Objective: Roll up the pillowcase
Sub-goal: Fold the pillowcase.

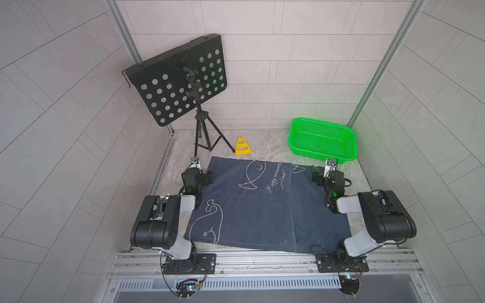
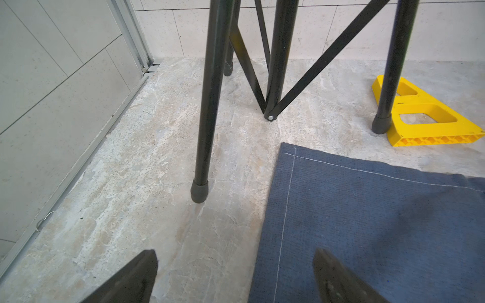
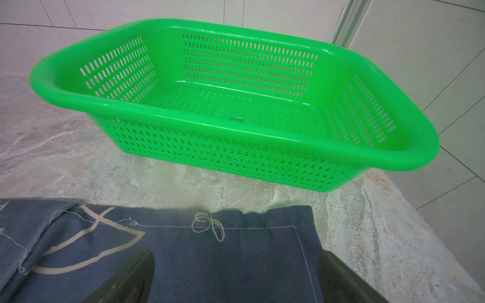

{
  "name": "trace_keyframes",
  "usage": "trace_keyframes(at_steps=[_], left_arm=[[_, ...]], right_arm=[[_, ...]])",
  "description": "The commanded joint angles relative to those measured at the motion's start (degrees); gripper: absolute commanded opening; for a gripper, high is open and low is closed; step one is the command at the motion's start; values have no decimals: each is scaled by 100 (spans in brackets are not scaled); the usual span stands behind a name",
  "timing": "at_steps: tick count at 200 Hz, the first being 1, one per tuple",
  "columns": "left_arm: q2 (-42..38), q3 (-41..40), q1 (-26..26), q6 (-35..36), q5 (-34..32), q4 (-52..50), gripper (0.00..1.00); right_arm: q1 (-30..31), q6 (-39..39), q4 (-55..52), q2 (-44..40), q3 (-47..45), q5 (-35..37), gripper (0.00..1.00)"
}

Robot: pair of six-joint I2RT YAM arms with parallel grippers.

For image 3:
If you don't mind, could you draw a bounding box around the green plastic basket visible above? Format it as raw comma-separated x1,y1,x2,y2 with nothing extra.
30,19,440,192

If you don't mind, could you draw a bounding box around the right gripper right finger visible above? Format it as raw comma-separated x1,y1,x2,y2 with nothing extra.
317,250,388,303

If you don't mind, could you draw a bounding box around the metal corner frame post right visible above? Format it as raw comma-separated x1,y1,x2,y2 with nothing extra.
330,0,372,49

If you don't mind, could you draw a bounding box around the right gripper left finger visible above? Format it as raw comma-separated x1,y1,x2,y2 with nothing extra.
83,250,155,303

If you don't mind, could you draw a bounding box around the blue patterned pillowcase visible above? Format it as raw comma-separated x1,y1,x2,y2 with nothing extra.
1,198,323,302

